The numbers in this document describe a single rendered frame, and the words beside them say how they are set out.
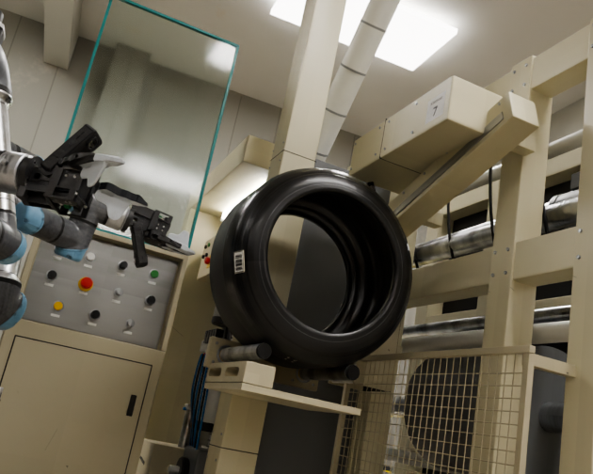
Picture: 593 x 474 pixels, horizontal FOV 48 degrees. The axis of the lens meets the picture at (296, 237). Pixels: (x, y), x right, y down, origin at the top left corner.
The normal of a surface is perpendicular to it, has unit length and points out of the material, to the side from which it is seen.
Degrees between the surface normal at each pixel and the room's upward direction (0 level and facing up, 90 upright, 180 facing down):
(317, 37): 90
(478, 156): 162
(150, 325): 90
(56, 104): 90
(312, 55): 90
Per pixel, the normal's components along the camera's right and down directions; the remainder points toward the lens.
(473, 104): 0.40, -0.19
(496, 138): -0.05, 0.84
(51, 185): -0.05, -0.43
